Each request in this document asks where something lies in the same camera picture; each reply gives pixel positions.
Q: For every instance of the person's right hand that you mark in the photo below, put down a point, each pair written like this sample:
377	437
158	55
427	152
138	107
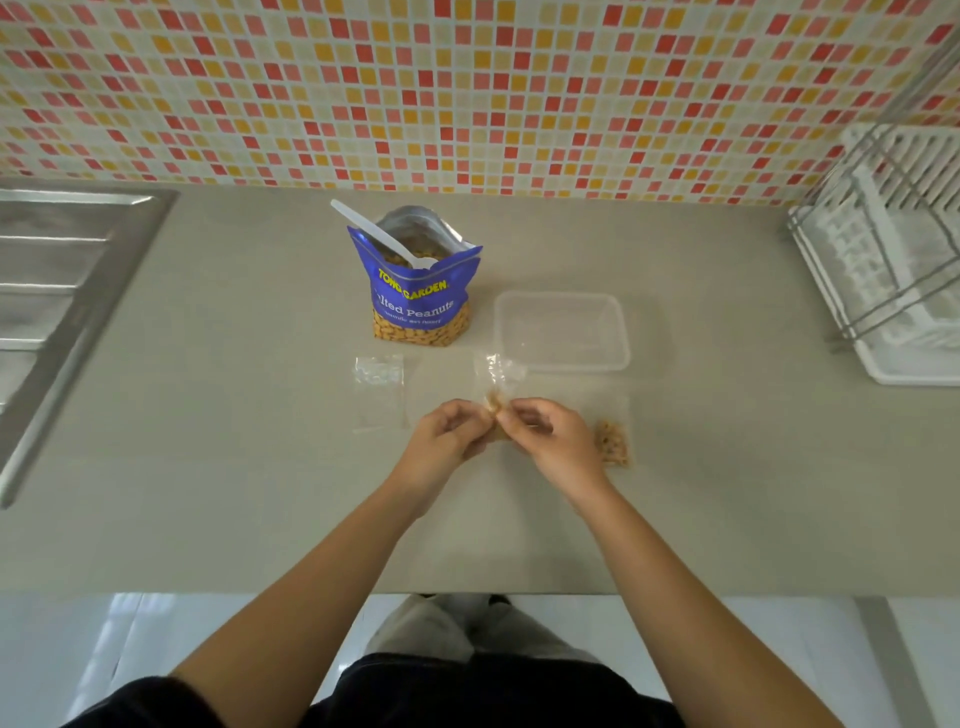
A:
562	450

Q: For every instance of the person's right forearm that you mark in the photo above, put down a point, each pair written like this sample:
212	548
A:
690	622

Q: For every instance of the stainless steel sink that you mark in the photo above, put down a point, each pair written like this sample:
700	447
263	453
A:
52	300

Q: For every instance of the small clear plastic bag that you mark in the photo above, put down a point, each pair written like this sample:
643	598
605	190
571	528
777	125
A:
613	444
493	403

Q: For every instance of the white plastic spoon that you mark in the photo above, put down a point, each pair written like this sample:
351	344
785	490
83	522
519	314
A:
375	232

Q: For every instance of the black shirt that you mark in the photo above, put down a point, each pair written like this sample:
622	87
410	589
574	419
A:
480	697

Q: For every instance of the black shoe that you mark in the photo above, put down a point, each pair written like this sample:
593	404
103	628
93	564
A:
499	600

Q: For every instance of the person's left hand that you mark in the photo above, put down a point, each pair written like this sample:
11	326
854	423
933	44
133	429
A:
435	450

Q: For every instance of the clear plastic container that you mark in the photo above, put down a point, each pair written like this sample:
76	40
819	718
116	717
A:
562	330

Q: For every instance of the blue foil peanuts package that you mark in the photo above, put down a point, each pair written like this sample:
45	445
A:
416	300

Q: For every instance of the person's left forearm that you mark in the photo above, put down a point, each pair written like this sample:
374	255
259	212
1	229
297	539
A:
315	600

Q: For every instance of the stack of clear plastic bags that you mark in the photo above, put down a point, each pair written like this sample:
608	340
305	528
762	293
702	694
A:
379	390

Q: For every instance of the grey trousers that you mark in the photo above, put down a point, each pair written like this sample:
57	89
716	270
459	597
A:
442	630

